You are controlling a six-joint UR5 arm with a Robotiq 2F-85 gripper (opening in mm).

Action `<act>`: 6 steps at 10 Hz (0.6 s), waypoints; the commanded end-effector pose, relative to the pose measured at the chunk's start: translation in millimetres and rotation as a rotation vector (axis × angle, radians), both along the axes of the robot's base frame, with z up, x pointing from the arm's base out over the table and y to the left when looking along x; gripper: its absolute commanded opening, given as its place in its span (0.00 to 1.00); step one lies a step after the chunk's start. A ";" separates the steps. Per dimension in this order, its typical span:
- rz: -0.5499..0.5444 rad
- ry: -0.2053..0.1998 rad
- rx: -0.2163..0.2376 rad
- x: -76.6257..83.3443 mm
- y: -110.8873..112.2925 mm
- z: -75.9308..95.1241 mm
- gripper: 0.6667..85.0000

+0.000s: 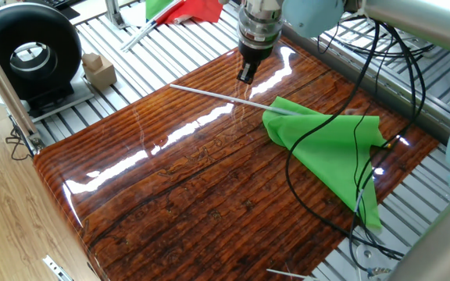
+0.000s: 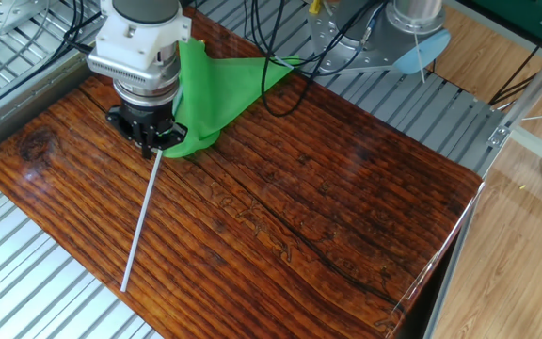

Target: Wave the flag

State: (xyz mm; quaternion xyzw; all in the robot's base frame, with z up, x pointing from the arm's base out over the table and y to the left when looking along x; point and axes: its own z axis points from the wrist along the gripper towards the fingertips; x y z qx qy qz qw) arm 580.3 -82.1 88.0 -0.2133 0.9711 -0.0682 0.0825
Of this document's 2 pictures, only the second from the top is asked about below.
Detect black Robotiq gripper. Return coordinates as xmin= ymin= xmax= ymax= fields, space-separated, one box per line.
xmin=105 ymin=102 xmax=189 ymax=159

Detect green flag white stick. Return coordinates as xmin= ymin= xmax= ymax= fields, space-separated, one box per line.
xmin=120 ymin=40 xmax=303 ymax=293

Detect silver wrist sensor flange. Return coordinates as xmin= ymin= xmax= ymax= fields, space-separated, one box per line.
xmin=112 ymin=77 xmax=182 ymax=108

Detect silver vented wrist box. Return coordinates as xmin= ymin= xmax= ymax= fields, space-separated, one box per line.
xmin=87 ymin=50 xmax=181 ymax=91

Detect brown wooden board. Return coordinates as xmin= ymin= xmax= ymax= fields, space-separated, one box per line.
xmin=0 ymin=7 xmax=484 ymax=339

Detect silver perforated plate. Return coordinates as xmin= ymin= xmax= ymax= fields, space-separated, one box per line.
xmin=0 ymin=0 xmax=54 ymax=37

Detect dark green floor mat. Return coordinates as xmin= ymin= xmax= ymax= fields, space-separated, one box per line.
xmin=468 ymin=0 xmax=542 ymax=48

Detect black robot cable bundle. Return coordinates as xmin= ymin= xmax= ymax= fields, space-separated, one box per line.
xmin=40 ymin=0 xmax=390 ymax=119

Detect grey aluminium side rail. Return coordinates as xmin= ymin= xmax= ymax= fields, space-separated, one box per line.
xmin=0 ymin=46 xmax=105 ymax=166

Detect aluminium frame post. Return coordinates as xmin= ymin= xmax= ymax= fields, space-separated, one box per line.
xmin=486 ymin=27 xmax=542 ymax=148

